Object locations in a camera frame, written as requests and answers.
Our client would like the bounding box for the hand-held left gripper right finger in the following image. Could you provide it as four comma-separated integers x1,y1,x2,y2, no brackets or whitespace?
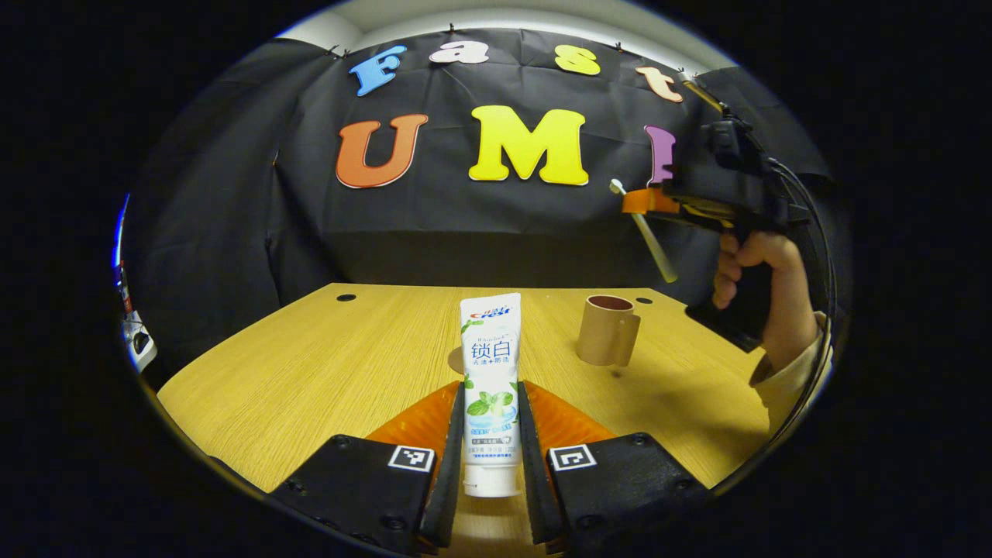
516,380,711,556

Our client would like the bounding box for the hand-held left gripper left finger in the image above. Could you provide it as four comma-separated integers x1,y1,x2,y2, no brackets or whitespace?
267,380,467,556

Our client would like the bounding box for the white toothbrush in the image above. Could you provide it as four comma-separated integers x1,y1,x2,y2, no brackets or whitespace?
609,179,679,284

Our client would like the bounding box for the white toothpaste tube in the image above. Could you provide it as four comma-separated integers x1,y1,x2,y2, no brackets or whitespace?
460,293,522,498

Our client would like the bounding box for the beige cup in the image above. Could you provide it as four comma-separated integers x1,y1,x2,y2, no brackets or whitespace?
576,294,642,367

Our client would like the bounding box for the wooden desktop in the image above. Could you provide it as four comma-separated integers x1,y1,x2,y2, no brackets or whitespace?
157,283,776,558

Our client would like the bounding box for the white power strip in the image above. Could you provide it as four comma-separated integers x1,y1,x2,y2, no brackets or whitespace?
122,312,159,374

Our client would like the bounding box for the lit screen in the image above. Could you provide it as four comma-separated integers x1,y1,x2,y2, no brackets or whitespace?
112,194,129,311

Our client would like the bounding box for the black cable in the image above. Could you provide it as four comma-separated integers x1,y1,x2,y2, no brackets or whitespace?
763,157,840,458

